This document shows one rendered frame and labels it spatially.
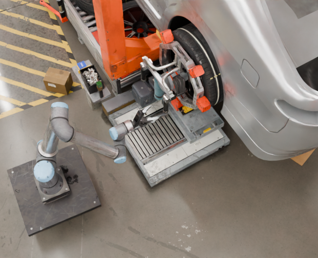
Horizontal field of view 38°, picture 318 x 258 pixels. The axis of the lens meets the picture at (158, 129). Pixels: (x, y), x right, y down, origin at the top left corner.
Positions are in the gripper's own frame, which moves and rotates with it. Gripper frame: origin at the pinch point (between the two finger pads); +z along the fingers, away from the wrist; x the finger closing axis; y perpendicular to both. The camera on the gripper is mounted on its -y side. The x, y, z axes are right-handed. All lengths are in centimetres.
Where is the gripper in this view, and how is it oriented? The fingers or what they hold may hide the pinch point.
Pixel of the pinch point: (154, 111)
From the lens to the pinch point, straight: 350.3
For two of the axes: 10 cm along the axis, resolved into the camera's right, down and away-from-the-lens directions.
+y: -0.1, 4.8, 8.8
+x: 5.1, 7.6, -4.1
